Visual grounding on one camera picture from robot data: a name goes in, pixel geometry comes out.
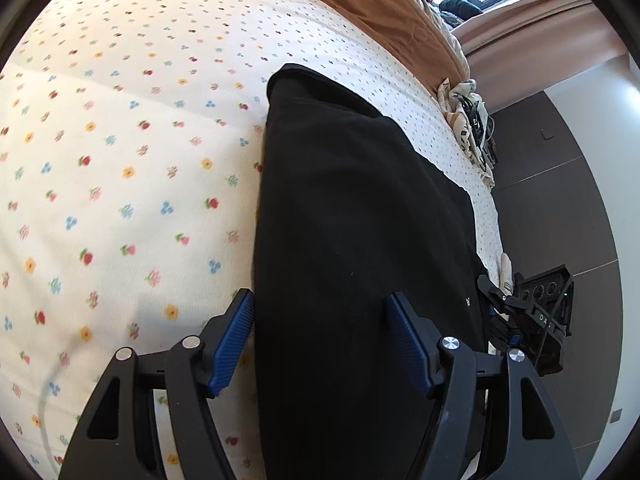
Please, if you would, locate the dark blue cushion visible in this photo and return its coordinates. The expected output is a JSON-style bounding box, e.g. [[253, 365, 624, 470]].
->
[[439, 0, 484, 24]]

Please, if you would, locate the black button shirt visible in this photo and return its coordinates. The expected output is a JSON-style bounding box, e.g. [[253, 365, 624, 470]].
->
[[252, 63, 488, 480]]

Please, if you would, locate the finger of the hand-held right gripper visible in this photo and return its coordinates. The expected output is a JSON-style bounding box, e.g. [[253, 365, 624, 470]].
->
[[476, 275, 523, 312], [487, 311, 521, 356]]

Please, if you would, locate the cream quilt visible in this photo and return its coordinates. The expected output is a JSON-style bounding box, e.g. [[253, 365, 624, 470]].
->
[[370, 0, 471, 81]]

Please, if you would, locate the orange blanket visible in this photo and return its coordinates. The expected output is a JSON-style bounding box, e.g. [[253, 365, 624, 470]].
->
[[270, 0, 471, 98]]

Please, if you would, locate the pink curtain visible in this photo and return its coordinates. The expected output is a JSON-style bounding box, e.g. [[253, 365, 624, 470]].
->
[[450, 0, 631, 116]]

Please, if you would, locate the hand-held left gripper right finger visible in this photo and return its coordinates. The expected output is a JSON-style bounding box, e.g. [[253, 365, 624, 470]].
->
[[385, 291, 583, 480]]

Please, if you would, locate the patterned beige cloth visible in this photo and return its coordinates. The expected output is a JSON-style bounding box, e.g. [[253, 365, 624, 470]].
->
[[437, 78, 497, 188]]

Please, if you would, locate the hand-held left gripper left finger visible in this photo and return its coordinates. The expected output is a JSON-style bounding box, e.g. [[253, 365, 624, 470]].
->
[[59, 288, 257, 480]]

